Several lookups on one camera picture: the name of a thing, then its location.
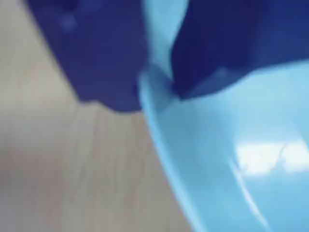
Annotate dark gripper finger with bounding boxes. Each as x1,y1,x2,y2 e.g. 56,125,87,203
26,0,153,114
169,0,309,101

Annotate light blue plate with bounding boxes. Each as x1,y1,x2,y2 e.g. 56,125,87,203
137,0,309,232

